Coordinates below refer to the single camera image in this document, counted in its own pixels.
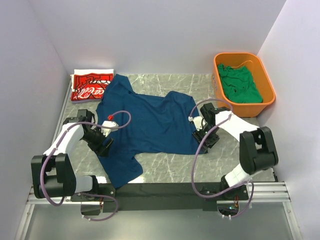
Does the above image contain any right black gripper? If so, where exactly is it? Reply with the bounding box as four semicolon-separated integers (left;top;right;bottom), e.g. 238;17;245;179
192;124;220;154

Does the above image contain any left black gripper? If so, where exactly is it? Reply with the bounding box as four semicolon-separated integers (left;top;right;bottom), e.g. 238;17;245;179
81;125;114;158

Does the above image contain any dark blue t-shirt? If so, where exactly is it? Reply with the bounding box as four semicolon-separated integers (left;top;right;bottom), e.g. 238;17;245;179
96;74;199;188

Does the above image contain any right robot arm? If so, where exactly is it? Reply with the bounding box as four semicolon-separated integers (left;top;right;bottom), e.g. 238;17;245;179
188;103;279;200

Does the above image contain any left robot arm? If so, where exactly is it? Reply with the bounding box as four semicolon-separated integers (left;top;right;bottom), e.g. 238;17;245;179
31;109;118;201

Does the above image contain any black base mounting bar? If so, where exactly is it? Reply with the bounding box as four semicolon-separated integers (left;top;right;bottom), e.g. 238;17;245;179
70;182;249;215

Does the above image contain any green t-shirt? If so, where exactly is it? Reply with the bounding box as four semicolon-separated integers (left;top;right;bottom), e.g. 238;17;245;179
217;63;263;104

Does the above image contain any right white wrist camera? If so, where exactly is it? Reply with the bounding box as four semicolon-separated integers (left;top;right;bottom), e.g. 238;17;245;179
188;116;207;131

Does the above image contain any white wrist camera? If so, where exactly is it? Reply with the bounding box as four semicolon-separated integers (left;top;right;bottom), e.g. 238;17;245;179
100;115;119;137
188;116;207;131

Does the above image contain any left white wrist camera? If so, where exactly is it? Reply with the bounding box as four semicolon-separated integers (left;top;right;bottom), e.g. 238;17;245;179
100;115;119;137

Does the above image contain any aluminium extrusion rail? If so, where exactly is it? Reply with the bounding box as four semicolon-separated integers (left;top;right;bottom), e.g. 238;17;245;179
13;74;304;240

